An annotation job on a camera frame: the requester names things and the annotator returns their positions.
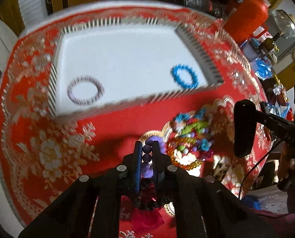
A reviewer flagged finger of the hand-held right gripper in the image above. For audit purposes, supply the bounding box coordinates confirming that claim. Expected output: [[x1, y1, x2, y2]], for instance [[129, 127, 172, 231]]
[[234, 100, 257, 158]]

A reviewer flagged red floral tablecloth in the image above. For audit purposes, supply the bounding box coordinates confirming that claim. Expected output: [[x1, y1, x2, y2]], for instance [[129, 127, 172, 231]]
[[0, 4, 269, 238]]

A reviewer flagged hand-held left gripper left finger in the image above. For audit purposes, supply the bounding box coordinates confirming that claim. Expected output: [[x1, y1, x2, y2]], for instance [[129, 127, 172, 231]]
[[18, 141, 143, 238]]

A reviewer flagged black cable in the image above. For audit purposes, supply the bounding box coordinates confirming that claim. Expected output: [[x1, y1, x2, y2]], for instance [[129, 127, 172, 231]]
[[238, 150, 283, 201]]

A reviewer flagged glass jar with lid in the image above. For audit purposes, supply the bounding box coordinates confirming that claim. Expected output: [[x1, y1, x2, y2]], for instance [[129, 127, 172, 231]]
[[269, 9, 295, 39]]

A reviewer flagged blue bead bracelet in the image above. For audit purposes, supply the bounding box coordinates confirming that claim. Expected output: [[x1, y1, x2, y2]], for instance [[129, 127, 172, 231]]
[[171, 64, 199, 89]]

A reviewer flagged pile of colourful bracelets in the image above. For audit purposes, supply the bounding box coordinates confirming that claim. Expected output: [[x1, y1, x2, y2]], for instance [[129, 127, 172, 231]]
[[171, 108, 216, 161]]

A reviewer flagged red satin bow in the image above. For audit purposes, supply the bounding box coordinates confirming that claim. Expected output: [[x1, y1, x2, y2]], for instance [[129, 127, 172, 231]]
[[131, 196, 165, 233]]

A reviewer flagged sparkly lilac bracelet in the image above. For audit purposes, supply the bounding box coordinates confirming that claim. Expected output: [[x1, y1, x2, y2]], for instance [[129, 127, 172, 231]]
[[67, 75, 105, 105]]

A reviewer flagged dark wine bottle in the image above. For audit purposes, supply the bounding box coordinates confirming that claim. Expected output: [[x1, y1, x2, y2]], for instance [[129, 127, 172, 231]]
[[257, 32, 282, 57]]

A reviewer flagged blue plastic bag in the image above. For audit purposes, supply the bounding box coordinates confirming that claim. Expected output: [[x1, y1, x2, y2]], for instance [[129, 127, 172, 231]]
[[253, 59, 273, 80]]

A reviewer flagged white radiator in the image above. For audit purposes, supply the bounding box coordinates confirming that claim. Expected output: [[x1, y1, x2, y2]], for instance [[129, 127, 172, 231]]
[[16, 0, 49, 28]]

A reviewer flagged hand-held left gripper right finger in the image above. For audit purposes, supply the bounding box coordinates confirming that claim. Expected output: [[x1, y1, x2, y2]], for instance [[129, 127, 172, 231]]
[[151, 140, 279, 238]]

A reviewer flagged purple bead bracelet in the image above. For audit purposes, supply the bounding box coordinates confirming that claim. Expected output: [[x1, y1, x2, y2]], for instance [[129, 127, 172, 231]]
[[142, 136, 166, 179]]

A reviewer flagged white chair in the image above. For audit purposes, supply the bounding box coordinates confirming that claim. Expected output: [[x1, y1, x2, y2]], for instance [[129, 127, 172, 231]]
[[0, 17, 19, 72]]

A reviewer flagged white tray with striped rim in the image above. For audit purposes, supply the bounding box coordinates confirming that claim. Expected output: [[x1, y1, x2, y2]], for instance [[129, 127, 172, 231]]
[[47, 17, 224, 124]]

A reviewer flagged orange thermos jug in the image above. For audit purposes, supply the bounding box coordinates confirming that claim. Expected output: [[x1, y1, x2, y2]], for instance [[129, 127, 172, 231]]
[[223, 0, 270, 44]]

